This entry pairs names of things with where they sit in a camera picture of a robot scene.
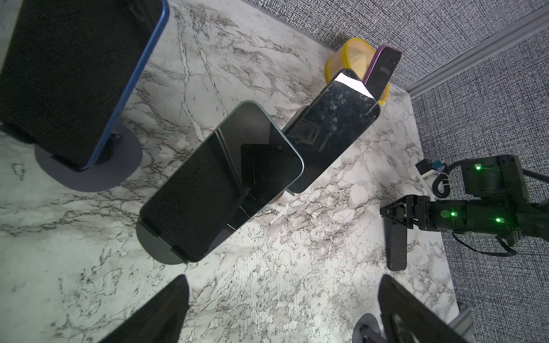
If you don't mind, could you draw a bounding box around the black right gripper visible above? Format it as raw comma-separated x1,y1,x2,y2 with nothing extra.
380,194,431,272

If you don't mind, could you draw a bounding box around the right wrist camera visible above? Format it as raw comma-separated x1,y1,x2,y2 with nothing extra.
411,159,447,190

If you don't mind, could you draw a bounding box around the dark grey round stand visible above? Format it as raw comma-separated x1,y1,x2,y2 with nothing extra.
136,218,187,265

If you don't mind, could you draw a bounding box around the cracked black phone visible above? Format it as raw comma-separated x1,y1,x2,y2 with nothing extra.
283,69,380,194

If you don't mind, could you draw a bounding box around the teal-edged black phone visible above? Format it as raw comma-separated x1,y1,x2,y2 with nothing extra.
139,101,304,263

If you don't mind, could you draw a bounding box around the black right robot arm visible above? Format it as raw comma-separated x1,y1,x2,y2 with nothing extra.
380,154,548,271

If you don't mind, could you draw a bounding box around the yellow steamer basket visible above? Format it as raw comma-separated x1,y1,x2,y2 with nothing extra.
325,37,390,105

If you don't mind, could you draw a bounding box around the purple-edged black phone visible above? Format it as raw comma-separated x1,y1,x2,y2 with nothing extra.
363,45,402,101

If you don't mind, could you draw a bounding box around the purple front phone stand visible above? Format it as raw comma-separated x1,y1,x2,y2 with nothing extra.
352,313,387,343

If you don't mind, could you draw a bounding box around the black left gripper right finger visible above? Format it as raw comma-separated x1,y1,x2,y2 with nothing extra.
378,274,467,343

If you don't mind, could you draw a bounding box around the blue-edged phone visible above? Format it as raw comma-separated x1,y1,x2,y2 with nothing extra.
1,1,170,171

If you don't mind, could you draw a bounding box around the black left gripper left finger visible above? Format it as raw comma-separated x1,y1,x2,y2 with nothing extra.
102,274,190,342

